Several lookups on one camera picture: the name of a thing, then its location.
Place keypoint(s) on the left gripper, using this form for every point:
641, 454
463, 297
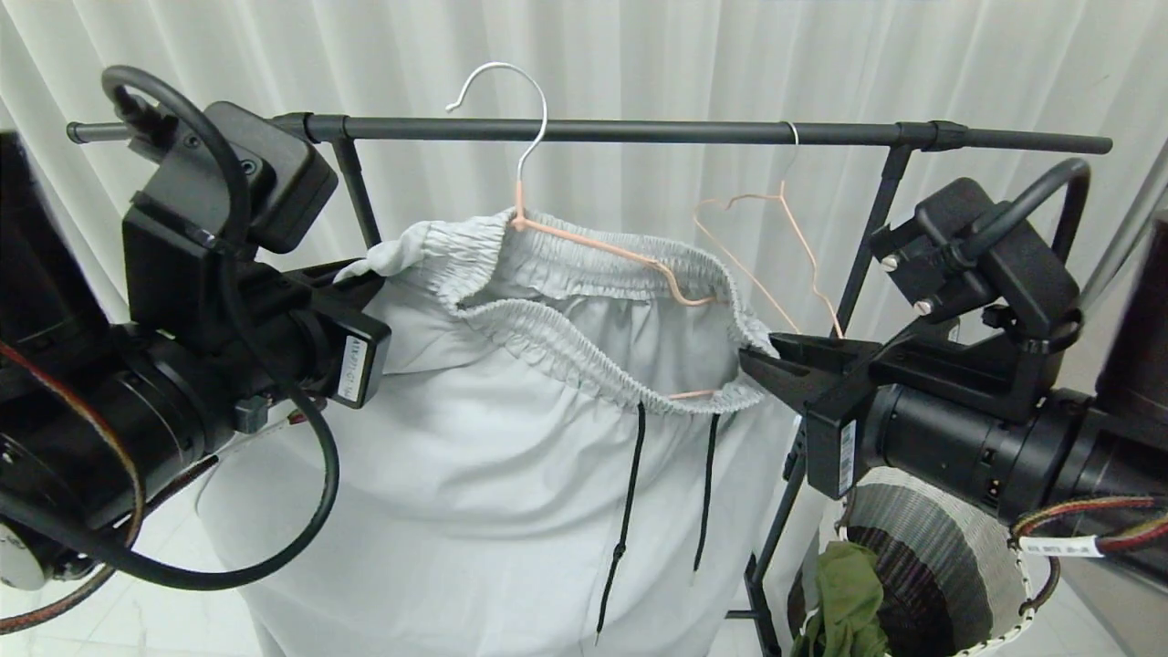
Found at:
351, 360

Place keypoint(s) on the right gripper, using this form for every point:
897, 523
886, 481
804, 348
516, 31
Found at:
931, 447

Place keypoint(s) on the pink clothes hanger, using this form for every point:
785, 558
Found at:
593, 245
810, 265

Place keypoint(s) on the pale grey shorts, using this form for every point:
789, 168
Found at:
474, 493

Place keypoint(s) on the green long-sleeved shirt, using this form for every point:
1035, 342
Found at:
844, 593

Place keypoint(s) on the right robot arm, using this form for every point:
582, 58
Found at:
1095, 456

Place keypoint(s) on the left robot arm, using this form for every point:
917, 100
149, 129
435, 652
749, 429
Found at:
55, 438

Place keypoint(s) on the white laundry basket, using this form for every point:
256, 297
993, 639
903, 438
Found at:
940, 538

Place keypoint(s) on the black clothes rack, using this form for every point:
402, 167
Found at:
639, 130

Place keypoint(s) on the white curtain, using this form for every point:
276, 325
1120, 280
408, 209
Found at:
639, 55

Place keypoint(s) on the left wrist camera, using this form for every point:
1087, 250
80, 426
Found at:
274, 173

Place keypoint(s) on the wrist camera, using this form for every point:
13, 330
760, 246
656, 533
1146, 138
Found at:
1013, 265
274, 173

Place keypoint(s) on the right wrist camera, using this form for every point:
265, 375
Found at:
1013, 265

